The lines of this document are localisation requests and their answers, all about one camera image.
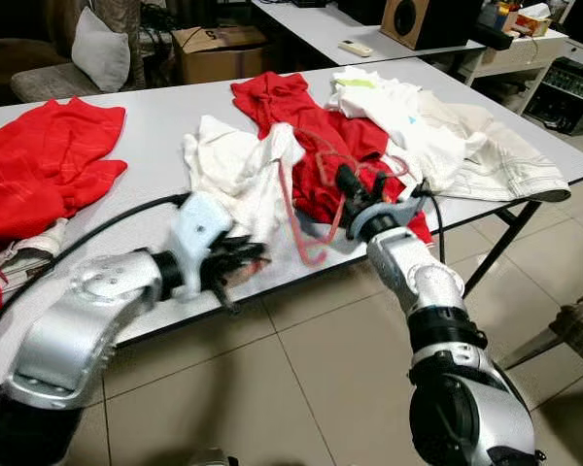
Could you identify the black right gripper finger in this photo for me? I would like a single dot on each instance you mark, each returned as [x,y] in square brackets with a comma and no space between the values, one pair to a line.
[350,184]
[373,187]

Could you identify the brown armchair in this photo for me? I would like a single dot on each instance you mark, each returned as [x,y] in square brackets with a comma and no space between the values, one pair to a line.
[29,58]

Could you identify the orange tissue box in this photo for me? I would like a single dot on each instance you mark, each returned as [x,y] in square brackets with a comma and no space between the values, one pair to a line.
[536,21]

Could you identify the white patterned cloth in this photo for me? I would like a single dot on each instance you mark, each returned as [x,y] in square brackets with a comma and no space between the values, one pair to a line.
[29,252]

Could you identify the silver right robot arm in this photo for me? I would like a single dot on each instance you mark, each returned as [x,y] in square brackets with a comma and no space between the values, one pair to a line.
[418,272]

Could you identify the red crumpled garment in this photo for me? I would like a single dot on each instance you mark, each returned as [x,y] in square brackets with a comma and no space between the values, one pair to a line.
[272,102]

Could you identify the white shirt with green label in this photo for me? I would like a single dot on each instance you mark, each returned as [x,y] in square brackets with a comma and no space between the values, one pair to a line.
[389,112]

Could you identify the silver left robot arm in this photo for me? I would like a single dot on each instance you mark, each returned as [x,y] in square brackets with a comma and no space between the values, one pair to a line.
[78,320]

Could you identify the long white desk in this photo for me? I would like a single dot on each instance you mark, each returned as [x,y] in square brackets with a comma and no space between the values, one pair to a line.
[321,24]

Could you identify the white pillow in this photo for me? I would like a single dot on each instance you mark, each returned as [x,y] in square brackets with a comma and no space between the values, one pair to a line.
[102,53]

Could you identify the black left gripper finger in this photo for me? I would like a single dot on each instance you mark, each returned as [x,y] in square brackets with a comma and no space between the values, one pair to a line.
[248,250]
[241,282]

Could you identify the plain white garment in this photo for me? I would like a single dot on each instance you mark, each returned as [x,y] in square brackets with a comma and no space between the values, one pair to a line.
[233,165]

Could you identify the white remote control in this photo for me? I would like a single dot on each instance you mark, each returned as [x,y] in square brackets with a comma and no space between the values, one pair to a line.
[356,49]

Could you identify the cream striped shorts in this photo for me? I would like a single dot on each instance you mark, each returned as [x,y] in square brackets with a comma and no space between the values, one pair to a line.
[505,160]

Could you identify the red shirt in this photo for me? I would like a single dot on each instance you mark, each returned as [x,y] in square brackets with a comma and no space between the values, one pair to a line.
[39,165]

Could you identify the small cardboard box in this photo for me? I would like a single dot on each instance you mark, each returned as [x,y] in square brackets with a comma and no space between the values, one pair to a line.
[219,58]

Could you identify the white table with black legs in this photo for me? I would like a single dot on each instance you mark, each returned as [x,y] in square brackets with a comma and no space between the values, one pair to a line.
[155,116]

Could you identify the red plastic hanger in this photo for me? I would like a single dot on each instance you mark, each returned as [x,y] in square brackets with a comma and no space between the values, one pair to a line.
[291,209]
[400,170]

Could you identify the wooden speaker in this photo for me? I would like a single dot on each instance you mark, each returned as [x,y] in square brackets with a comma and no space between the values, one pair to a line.
[394,34]

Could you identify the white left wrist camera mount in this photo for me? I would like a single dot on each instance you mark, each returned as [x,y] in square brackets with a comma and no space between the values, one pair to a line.
[199,233]

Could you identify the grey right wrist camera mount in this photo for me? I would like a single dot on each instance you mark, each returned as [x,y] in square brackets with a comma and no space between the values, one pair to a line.
[403,207]

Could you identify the black audio mixer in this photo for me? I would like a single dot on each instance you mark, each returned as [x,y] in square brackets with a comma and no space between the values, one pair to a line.
[564,92]

